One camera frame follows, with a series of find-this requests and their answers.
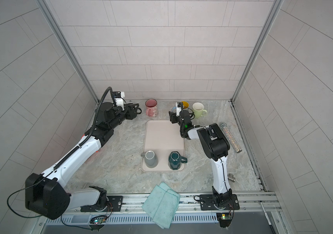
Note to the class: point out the blue butterfly mug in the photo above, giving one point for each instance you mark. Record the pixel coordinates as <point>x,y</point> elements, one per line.
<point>175,107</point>

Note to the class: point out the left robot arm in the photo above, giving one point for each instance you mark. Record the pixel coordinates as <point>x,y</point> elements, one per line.
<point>54,179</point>

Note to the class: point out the glitter tube bottle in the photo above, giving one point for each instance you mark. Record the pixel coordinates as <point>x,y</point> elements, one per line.
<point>230,137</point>

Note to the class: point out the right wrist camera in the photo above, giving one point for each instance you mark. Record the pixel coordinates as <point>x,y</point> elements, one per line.
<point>179,108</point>

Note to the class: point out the dark green mug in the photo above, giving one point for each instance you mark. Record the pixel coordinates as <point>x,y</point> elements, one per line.
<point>175,160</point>

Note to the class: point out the aluminium rail frame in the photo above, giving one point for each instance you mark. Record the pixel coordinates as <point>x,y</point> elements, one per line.
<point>53,205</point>

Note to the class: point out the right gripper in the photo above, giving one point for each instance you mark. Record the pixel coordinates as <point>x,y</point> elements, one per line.
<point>174,118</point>

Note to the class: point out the small metal fitting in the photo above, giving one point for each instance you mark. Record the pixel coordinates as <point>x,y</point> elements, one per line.
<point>231,177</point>

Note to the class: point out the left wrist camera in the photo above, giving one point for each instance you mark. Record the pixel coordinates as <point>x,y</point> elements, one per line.
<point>119,99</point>

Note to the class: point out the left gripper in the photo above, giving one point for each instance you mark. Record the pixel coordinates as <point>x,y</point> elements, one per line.
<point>130,115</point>

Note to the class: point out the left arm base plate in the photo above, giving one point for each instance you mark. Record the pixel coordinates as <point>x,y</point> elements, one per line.
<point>105,204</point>

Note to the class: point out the right circuit board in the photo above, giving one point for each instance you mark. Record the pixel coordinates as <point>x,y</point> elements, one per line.
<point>224,219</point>

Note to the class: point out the beige tray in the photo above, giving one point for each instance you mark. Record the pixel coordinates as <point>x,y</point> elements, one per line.
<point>162,137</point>

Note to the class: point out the light green mug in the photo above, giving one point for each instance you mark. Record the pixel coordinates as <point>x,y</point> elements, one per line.
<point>198,110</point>

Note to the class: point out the teal folded cloth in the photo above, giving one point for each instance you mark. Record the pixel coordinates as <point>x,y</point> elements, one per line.
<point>161,205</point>

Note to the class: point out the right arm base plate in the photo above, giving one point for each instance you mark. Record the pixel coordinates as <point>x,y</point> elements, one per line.
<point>207,203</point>

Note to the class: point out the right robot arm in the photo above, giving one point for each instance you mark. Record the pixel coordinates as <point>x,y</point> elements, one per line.
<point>216,148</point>

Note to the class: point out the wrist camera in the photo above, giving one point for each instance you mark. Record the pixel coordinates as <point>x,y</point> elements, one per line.
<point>179,108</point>
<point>119,99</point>

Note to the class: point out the circuit board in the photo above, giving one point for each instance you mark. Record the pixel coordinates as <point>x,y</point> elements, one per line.
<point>224,219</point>
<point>98,220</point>

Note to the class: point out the grey mug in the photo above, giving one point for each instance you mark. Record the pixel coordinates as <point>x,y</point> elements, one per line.
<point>150,159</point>

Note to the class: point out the left circuit board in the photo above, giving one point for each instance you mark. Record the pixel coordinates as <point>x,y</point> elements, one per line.
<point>98,220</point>

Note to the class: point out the pink ghost mug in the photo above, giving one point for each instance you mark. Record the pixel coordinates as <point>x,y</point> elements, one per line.
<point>151,108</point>

